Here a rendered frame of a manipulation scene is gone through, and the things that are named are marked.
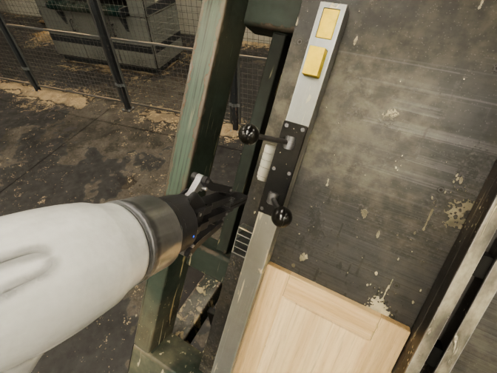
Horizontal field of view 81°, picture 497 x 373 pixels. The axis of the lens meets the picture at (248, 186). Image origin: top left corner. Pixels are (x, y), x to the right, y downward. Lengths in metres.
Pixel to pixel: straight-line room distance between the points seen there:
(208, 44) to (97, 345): 1.80
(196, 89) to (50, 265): 0.53
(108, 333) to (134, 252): 1.83
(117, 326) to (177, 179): 1.49
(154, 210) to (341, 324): 0.51
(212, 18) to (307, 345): 0.75
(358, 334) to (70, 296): 0.59
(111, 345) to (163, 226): 1.78
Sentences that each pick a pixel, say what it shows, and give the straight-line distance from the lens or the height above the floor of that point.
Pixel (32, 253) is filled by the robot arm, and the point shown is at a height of 1.67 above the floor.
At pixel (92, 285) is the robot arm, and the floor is 1.63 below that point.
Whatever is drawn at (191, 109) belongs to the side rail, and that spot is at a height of 1.49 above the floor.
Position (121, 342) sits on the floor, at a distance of 2.05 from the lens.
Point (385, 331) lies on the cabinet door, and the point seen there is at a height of 1.21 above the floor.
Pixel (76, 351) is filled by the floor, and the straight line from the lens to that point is 2.14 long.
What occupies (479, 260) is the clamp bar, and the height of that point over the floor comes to 1.43.
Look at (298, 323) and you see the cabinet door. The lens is 0.74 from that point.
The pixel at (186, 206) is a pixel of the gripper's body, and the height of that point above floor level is 1.57.
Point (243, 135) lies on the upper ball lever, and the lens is 0.51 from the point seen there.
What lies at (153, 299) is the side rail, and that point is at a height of 1.06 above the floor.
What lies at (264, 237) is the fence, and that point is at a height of 1.30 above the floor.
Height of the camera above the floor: 1.83
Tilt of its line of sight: 45 degrees down
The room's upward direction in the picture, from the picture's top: straight up
